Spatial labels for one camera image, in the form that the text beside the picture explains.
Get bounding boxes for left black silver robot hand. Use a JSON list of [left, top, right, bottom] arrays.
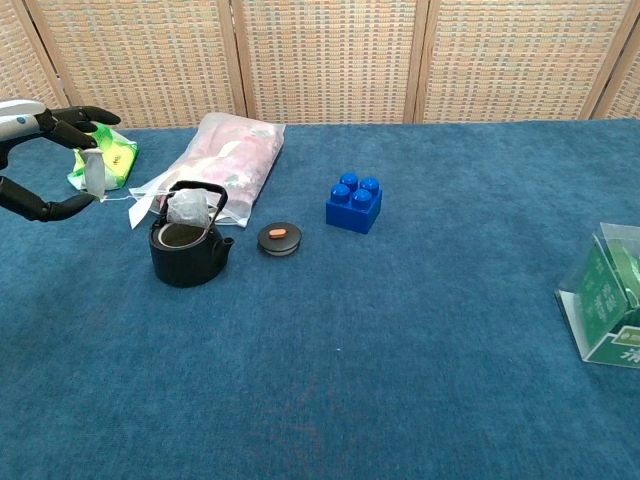
[[0, 99, 122, 223]]

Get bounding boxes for pyramid tea bag with string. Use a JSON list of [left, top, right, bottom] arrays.
[[99, 188, 209, 229]]

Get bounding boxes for clear bag with pink cloth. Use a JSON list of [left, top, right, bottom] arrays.
[[128, 112, 287, 231]]

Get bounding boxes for black cast iron teapot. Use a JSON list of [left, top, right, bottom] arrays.
[[148, 180, 236, 289]]

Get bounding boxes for black teapot lid orange knob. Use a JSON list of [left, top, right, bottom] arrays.
[[256, 222, 303, 259]]

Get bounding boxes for clear box green tea sachets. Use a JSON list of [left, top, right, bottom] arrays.
[[553, 221, 640, 370]]

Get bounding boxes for green yellow snack packet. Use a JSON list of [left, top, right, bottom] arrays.
[[67, 123, 139, 192]]

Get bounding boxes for woven bamboo folding screen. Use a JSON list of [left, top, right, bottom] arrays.
[[0, 0, 640, 135]]

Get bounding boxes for blue toy building block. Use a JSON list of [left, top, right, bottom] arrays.
[[325, 171, 384, 235]]

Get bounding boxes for blue table cloth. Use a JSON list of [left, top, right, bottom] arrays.
[[0, 118, 640, 480]]

